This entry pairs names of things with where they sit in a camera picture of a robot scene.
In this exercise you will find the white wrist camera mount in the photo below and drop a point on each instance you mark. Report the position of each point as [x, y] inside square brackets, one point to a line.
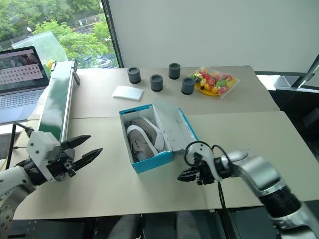
[40, 147]
[208, 155]

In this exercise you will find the dark grey cylinder cup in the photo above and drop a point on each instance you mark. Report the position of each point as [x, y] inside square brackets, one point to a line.
[188, 86]
[156, 84]
[174, 72]
[134, 76]

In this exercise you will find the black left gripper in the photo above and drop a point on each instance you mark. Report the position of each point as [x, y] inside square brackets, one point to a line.
[62, 164]

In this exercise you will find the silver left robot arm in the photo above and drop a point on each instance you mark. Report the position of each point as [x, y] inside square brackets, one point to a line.
[12, 181]

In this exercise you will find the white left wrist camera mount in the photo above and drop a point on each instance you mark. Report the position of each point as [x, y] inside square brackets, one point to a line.
[40, 147]

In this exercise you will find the dark window frame post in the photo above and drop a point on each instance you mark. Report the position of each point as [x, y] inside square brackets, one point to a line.
[113, 32]

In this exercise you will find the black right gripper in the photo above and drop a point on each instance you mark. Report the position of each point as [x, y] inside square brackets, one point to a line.
[207, 175]

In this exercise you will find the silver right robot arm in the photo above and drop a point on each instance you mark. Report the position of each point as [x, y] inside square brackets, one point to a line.
[261, 174]

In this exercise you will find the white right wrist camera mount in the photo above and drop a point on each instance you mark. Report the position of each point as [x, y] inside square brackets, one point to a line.
[208, 155]

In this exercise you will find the yellow green toy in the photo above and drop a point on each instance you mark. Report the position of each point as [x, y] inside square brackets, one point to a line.
[49, 66]

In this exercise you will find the grey metal frame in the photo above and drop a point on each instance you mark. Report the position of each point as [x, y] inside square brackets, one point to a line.
[289, 79]

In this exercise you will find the translucent plastic sheet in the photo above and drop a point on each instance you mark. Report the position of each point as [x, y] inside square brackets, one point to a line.
[47, 46]

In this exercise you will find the black perforated panel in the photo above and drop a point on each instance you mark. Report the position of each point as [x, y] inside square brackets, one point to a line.
[49, 230]

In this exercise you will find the green conveyor belt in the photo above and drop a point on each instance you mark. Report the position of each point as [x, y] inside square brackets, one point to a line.
[56, 99]

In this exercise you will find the grey laptop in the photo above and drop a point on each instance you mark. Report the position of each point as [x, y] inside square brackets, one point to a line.
[20, 77]

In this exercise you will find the bag of colourful toy fruit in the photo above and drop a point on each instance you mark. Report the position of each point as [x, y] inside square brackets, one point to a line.
[214, 81]

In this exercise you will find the blue cardboard box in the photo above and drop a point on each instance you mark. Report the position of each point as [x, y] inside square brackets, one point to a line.
[177, 129]

